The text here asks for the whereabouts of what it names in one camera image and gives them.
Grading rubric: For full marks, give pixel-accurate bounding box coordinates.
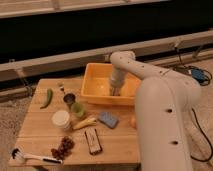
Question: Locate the chocolate bar package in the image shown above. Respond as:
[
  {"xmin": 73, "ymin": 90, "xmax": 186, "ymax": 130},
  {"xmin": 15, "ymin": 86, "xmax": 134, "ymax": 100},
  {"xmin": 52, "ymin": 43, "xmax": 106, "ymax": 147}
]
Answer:
[{"xmin": 84, "ymin": 128, "xmax": 102, "ymax": 155}]

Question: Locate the blue power box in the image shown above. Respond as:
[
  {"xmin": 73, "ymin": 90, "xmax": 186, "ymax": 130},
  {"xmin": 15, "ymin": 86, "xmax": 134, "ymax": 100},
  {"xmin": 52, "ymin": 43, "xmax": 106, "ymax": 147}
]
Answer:
[{"xmin": 176, "ymin": 65, "xmax": 209, "ymax": 84}]

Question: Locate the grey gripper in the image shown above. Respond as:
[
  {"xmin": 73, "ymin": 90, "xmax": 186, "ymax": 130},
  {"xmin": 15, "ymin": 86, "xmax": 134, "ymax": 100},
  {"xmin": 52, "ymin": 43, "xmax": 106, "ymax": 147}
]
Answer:
[{"xmin": 109, "ymin": 68, "xmax": 127, "ymax": 96}]

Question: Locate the bunch of dark grapes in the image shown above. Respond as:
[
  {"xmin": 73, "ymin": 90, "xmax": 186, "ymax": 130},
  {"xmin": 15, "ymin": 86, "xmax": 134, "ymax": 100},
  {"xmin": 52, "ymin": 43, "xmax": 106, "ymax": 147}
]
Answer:
[{"xmin": 51, "ymin": 136, "xmax": 75, "ymax": 160}]

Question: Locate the red apple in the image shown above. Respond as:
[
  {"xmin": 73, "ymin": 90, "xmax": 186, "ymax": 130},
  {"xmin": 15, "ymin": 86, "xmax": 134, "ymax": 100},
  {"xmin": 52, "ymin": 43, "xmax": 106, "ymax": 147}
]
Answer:
[{"xmin": 130, "ymin": 116, "xmax": 137, "ymax": 129}]

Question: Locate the black power cable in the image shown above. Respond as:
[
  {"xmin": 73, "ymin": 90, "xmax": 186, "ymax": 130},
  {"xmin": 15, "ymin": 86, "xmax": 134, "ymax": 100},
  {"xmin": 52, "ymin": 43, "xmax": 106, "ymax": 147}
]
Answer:
[{"xmin": 173, "ymin": 64, "xmax": 213, "ymax": 163}]

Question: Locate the white lidded cup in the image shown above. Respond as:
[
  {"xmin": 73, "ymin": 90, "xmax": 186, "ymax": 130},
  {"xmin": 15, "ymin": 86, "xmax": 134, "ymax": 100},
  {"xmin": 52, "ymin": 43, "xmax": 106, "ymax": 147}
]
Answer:
[{"xmin": 52, "ymin": 110, "xmax": 71, "ymax": 130}]

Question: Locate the blue sponge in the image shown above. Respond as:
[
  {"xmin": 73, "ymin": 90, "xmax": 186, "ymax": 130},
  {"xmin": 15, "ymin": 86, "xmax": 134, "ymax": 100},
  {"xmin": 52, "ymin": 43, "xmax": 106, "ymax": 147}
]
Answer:
[{"xmin": 98, "ymin": 112, "xmax": 119, "ymax": 129}]

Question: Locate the green cup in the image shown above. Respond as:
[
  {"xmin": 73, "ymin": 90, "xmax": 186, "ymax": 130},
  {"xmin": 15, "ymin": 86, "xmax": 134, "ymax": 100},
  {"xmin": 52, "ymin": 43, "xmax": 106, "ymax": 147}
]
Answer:
[{"xmin": 71, "ymin": 102, "xmax": 85, "ymax": 118}]

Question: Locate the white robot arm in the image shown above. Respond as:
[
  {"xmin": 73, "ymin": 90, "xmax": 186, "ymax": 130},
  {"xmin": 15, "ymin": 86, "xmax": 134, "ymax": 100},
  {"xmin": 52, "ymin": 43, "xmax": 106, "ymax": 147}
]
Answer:
[{"xmin": 110, "ymin": 51, "xmax": 201, "ymax": 171}]

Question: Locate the yellow plastic tray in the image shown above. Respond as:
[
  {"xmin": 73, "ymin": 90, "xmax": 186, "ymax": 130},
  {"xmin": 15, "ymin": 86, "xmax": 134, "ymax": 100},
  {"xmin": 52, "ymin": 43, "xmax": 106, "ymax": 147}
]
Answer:
[{"xmin": 81, "ymin": 63, "xmax": 141, "ymax": 106}]

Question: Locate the green pepper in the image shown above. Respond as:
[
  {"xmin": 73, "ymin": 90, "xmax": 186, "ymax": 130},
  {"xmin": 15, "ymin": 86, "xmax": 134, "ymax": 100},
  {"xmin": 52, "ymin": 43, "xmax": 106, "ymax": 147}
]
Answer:
[{"xmin": 40, "ymin": 89, "xmax": 53, "ymax": 109}]

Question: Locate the metal measuring cup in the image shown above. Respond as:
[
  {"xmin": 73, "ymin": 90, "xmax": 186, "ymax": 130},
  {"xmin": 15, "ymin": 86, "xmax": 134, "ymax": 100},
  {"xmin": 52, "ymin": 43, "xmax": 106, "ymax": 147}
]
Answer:
[{"xmin": 59, "ymin": 85, "xmax": 76, "ymax": 107}]

